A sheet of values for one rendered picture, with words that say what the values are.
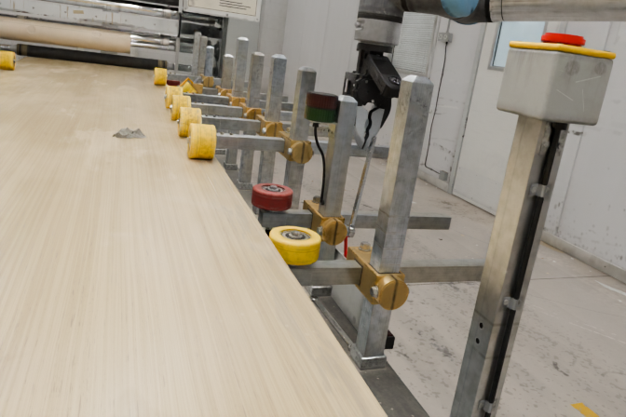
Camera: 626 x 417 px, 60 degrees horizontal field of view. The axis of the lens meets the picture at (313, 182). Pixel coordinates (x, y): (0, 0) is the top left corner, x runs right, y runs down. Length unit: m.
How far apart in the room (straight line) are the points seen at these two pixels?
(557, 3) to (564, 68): 0.59
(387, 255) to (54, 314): 0.47
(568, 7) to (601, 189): 3.00
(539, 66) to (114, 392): 0.47
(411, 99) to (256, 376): 0.45
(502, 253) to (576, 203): 3.60
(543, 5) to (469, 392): 0.74
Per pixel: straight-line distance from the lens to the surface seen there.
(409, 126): 0.79
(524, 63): 0.57
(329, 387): 0.51
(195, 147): 1.23
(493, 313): 0.62
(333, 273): 0.86
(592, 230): 4.11
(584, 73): 0.57
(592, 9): 1.13
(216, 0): 3.50
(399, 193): 0.81
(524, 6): 1.15
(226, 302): 0.63
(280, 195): 1.03
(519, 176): 0.59
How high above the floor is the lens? 1.19
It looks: 14 degrees down
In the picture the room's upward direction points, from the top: 8 degrees clockwise
